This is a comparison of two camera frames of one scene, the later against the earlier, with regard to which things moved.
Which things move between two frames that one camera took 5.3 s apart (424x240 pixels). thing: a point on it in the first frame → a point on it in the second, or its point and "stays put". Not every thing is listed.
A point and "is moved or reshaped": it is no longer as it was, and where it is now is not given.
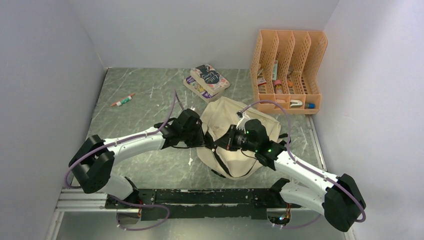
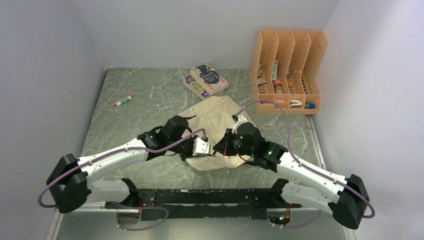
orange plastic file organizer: [284, 68] stays put
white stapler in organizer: [295, 103] stays put
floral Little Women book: [210, 78] stays put
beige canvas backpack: [219, 113] is moved or reshaped
